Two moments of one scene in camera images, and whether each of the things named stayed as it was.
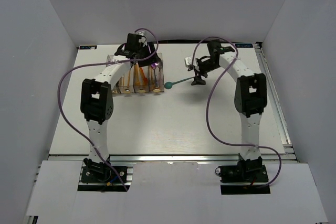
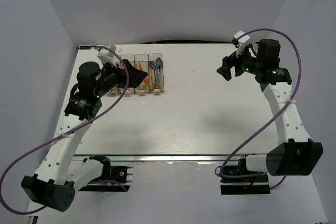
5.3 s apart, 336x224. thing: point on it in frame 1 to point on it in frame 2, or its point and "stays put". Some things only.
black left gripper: x=154 y=59 to x=136 y=76
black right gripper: x=197 y=80 to x=230 y=61
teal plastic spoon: x=168 y=85 to x=156 y=64
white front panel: x=171 y=193 stays put
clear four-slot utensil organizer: x=148 y=78 stays put
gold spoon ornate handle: x=157 y=76 to x=153 y=65
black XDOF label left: x=87 y=47 stays put
